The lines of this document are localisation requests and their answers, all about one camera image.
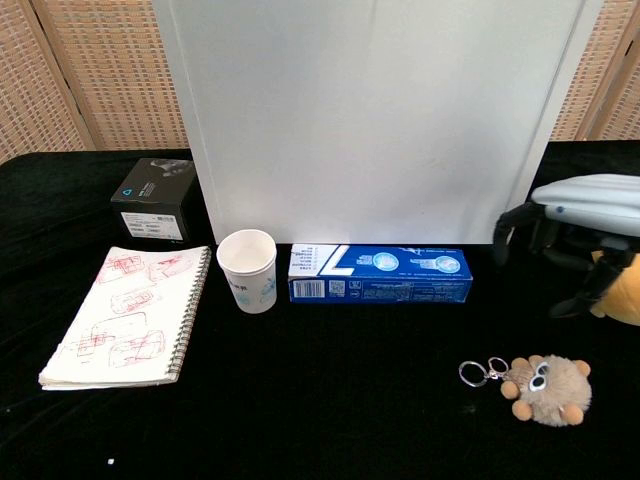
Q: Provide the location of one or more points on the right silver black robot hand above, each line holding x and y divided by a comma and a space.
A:
590, 205

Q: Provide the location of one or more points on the yellow plush toy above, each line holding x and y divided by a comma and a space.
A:
625, 300

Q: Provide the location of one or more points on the woven wicker folding screen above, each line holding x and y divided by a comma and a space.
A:
100, 75
615, 75

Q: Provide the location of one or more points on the blue toothpaste box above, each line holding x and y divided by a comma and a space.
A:
380, 287

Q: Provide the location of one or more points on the white backdrop board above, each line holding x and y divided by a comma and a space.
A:
360, 125

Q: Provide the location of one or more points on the black velvet tablecloth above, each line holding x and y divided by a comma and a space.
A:
325, 400

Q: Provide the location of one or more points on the white paper cup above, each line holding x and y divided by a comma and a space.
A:
247, 280

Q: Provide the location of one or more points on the black product box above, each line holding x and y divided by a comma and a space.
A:
150, 200

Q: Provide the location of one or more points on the spiral notebook with red drawings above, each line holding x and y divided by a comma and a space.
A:
130, 320

